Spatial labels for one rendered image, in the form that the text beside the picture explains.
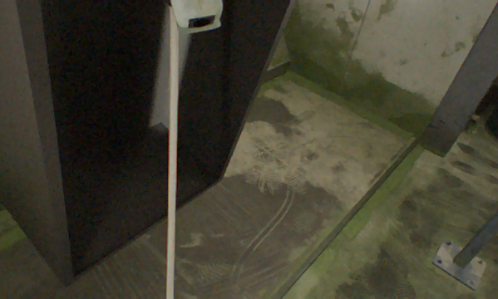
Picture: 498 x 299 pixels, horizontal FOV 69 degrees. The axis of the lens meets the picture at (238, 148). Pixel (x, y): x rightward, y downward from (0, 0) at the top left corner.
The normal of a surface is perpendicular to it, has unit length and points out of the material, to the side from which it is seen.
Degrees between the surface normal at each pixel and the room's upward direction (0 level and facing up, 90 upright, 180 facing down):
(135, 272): 0
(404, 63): 90
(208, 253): 0
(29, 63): 102
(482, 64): 90
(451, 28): 90
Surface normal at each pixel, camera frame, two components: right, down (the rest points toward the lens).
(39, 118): 0.71, 0.64
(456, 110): -0.66, 0.41
